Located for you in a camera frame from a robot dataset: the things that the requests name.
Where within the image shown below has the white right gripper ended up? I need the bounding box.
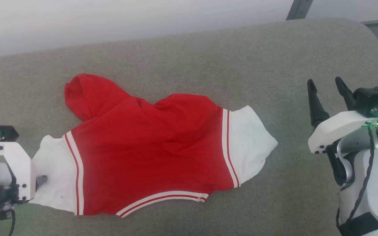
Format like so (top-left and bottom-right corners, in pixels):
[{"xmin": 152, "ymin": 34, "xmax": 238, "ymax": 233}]
[{"xmin": 307, "ymin": 77, "xmax": 378, "ymax": 154}]

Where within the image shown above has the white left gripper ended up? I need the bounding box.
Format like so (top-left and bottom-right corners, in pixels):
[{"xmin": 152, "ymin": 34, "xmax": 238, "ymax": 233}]
[{"xmin": 0, "ymin": 141, "xmax": 49, "ymax": 202}]

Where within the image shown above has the red and white hooded garment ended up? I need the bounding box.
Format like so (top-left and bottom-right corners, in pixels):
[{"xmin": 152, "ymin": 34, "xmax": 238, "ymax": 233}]
[{"xmin": 28, "ymin": 73, "xmax": 279, "ymax": 218}]

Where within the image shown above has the grey fabric sofa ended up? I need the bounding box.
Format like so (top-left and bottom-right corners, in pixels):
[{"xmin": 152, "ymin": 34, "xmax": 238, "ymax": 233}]
[{"xmin": 0, "ymin": 18, "xmax": 378, "ymax": 236}]

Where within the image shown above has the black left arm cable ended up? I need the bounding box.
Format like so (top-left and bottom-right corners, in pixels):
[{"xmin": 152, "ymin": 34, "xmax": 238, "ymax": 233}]
[{"xmin": 9, "ymin": 210, "xmax": 16, "ymax": 236}]

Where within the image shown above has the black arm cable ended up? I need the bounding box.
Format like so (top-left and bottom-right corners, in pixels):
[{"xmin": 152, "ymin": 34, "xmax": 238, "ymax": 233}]
[
  {"xmin": 336, "ymin": 126, "xmax": 377, "ymax": 236},
  {"xmin": 9, "ymin": 210, "xmax": 16, "ymax": 236}
]

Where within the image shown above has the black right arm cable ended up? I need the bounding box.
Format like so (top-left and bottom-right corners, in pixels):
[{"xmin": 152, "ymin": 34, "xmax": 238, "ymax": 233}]
[{"xmin": 336, "ymin": 126, "xmax": 377, "ymax": 236}]

